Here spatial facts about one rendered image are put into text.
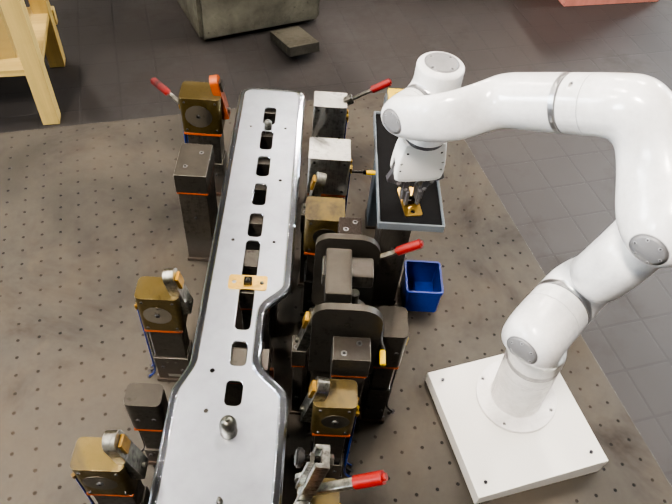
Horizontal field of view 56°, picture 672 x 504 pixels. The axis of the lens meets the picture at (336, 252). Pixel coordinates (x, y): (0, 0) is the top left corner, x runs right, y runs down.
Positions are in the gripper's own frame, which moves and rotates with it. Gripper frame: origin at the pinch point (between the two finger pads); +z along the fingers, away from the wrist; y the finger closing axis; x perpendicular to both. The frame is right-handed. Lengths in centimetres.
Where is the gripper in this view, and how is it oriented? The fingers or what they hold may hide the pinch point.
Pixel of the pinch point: (411, 193)
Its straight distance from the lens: 133.4
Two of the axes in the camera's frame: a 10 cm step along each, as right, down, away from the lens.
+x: 1.5, 7.7, -6.2
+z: -0.7, 6.4, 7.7
